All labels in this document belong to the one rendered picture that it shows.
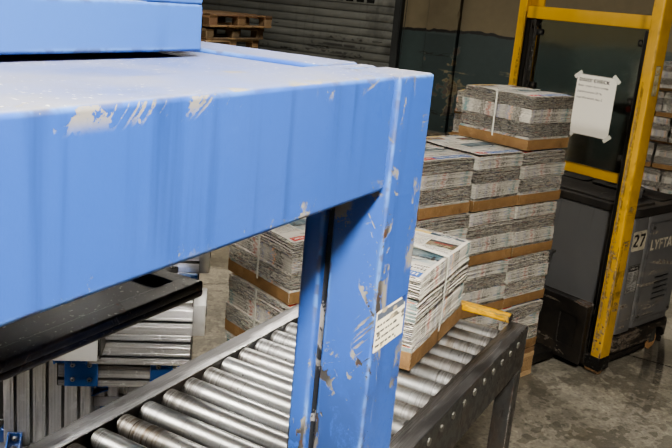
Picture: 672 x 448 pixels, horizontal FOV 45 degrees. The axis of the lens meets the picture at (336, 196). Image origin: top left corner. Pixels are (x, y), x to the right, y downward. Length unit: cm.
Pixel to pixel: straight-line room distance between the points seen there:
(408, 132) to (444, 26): 916
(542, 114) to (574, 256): 96
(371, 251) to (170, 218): 29
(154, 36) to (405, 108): 22
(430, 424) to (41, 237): 135
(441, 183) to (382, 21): 730
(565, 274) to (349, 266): 348
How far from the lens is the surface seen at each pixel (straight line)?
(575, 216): 409
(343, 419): 78
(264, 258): 276
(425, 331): 192
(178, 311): 221
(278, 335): 199
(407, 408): 172
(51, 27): 61
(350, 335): 74
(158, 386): 173
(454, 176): 307
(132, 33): 66
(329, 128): 58
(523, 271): 358
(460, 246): 204
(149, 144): 43
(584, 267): 410
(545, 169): 351
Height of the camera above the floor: 161
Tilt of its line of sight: 14 degrees down
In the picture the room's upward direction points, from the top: 5 degrees clockwise
